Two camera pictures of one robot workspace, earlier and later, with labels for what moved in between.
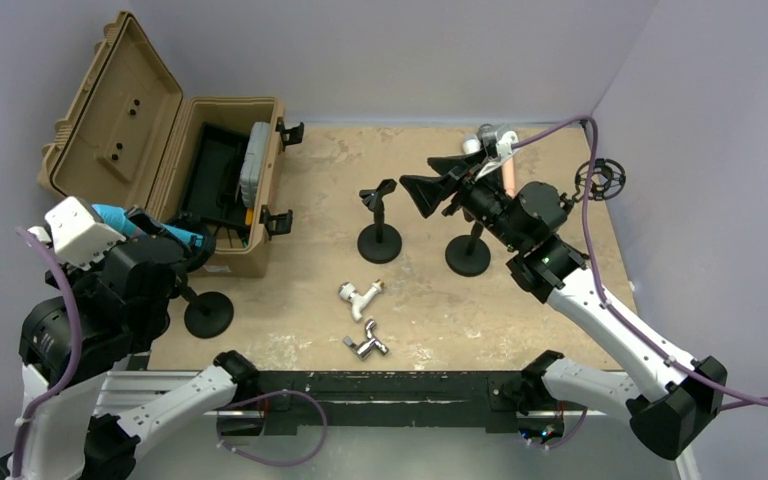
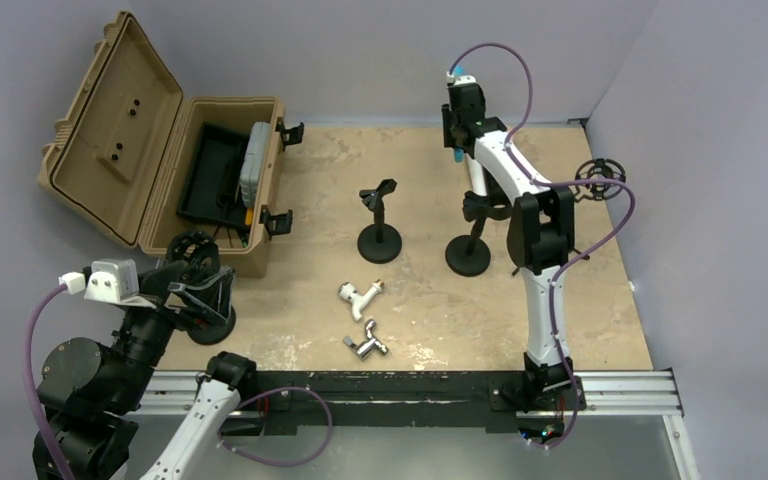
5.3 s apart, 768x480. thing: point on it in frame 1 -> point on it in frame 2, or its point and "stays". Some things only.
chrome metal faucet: (365, 348) stays
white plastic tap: (358, 301) stays
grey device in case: (252, 162) stays
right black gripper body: (473, 194) -> (449, 124)
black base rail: (273, 403) stays
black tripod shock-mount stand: (607, 181) stays
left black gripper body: (105, 258) -> (178, 314)
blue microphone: (128, 221) -> (459, 152)
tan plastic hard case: (132, 139) stays
